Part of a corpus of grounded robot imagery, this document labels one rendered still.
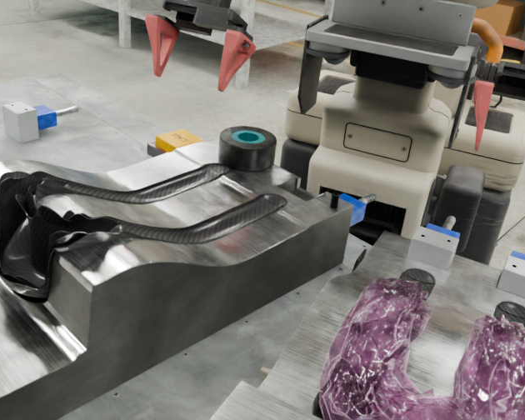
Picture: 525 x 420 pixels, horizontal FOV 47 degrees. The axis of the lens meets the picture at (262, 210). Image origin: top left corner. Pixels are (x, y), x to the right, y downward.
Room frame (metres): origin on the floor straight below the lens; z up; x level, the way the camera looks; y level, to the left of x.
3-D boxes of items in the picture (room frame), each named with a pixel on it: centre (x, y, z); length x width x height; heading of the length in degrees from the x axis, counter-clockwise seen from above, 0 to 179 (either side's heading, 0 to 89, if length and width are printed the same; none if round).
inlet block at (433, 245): (0.68, -0.23, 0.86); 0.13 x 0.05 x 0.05; 155
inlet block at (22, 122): (1.01, 0.41, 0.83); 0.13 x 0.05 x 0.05; 142
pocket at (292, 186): (0.71, -0.05, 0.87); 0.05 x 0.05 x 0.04; 48
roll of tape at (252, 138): (0.78, 0.03, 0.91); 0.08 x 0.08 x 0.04
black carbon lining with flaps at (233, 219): (0.59, 0.13, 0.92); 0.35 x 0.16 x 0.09; 138
